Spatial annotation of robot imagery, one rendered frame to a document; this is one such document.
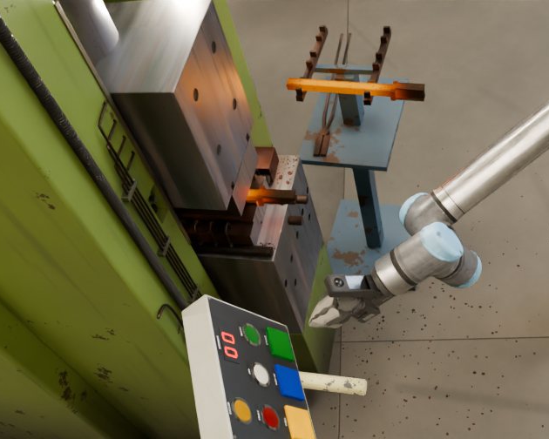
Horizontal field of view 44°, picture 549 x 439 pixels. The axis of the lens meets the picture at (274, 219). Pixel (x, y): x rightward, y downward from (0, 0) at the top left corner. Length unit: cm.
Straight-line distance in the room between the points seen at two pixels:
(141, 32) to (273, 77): 222
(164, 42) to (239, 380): 73
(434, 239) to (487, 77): 220
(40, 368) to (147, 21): 104
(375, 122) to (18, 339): 129
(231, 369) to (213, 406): 9
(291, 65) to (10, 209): 257
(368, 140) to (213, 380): 112
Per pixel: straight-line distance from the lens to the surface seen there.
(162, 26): 158
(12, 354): 199
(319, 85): 209
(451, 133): 331
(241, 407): 142
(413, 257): 144
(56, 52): 131
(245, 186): 180
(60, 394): 220
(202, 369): 146
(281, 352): 161
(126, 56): 154
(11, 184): 135
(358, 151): 225
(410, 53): 373
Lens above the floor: 244
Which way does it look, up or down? 52 degrees down
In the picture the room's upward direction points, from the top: 20 degrees counter-clockwise
